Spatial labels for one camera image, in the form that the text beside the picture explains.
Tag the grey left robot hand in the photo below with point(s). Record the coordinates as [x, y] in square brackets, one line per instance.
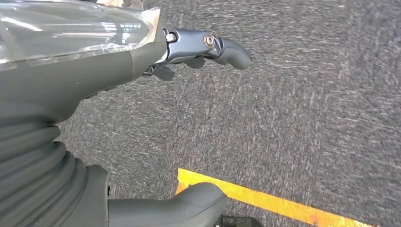
[78, 72]

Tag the yellow floor tape square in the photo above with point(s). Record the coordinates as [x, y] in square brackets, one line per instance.
[250, 197]

